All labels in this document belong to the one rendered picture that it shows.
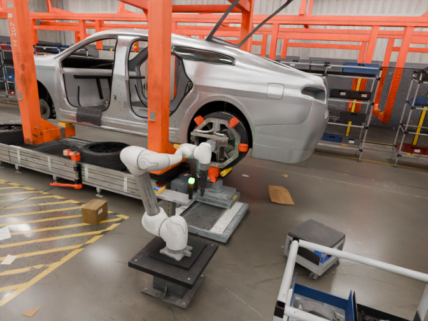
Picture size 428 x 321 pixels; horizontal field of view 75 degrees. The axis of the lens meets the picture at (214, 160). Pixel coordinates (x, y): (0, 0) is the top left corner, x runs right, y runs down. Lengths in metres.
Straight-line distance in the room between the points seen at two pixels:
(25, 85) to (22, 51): 0.39
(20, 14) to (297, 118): 3.33
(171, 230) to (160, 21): 1.84
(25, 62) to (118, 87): 1.09
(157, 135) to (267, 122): 1.14
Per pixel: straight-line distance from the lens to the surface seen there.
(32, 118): 4.28
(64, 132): 4.60
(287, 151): 3.02
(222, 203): 3.33
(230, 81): 3.08
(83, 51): 9.25
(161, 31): 2.85
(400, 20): 8.94
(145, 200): 2.04
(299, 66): 6.51
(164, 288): 2.32
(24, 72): 4.20
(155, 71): 2.87
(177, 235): 2.06
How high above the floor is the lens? 1.62
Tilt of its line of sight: 18 degrees down
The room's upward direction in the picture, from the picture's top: 5 degrees clockwise
